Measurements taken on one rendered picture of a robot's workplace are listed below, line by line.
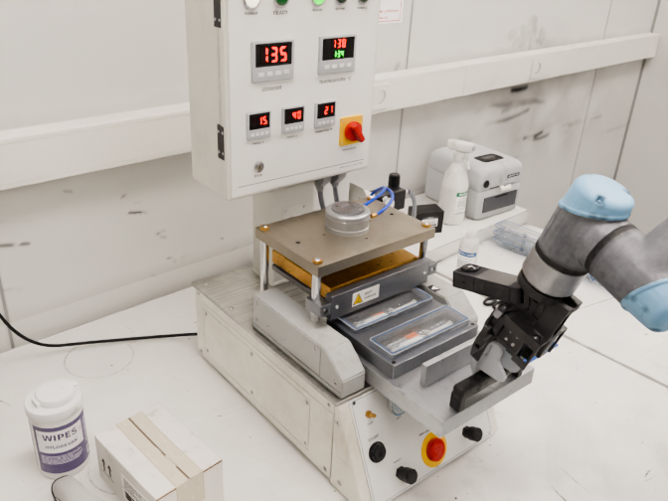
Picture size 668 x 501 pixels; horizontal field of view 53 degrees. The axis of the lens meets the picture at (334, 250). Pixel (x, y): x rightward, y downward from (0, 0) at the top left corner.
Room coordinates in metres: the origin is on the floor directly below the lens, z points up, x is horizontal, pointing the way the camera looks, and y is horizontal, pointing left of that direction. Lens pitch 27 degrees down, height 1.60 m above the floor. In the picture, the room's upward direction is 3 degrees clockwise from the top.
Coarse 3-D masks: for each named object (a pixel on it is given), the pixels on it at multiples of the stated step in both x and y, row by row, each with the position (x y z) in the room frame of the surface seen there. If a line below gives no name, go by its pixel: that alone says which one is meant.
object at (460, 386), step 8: (504, 368) 0.82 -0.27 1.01; (520, 368) 0.85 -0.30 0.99; (472, 376) 0.79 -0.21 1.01; (480, 376) 0.79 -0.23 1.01; (488, 376) 0.80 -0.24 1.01; (456, 384) 0.77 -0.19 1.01; (464, 384) 0.77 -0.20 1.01; (472, 384) 0.77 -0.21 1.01; (480, 384) 0.78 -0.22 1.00; (488, 384) 0.80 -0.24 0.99; (456, 392) 0.76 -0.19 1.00; (464, 392) 0.76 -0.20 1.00; (472, 392) 0.77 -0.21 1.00; (456, 400) 0.76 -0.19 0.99; (464, 400) 0.76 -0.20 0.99; (456, 408) 0.76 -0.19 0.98
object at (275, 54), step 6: (264, 48) 1.10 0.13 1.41; (270, 48) 1.11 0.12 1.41; (276, 48) 1.12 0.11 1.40; (282, 48) 1.13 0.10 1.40; (264, 54) 1.10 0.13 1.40; (270, 54) 1.11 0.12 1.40; (276, 54) 1.12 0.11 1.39; (282, 54) 1.13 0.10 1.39; (264, 60) 1.10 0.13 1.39; (270, 60) 1.11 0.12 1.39; (276, 60) 1.12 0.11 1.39; (282, 60) 1.13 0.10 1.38
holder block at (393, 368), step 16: (432, 304) 1.01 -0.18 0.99; (400, 320) 0.96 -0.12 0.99; (352, 336) 0.90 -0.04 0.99; (368, 336) 0.90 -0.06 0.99; (448, 336) 0.92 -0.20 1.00; (464, 336) 0.93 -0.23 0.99; (368, 352) 0.87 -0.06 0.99; (416, 352) 0.87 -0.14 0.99; (432, 352) 0.88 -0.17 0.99; (384, 368) 0.84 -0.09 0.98; (400, 368) 0.83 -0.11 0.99
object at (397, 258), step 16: (272, 256) 1.07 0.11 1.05; (384, 256) 1.07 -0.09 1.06; (400, 256) 1.07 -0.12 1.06; (416, 256) 1.07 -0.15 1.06; (288, 272) 1.03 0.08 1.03; (304, 272) 1.00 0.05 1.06; (336, 272) 1.00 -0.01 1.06; (352, 272) 1.00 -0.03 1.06; (368, 272) 1.00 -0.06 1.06; (304, 288) 0.99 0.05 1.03; (336, 288) 0.95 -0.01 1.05
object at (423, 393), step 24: (360, 360) 0.87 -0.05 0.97; (432, 360) 0.83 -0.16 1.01; (456, 360) 0.86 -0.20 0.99; (384, 384) 0.82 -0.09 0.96; (408, 384) 0.82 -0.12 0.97; (432, 384) 0.82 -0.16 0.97; (504, 384) 0.83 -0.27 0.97; (528, 384) 0.87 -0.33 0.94; (408, 408) 0.78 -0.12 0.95; (432, 408) 0.76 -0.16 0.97; (480, 408) 0.79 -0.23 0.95; (432, 432) 0.74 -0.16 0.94
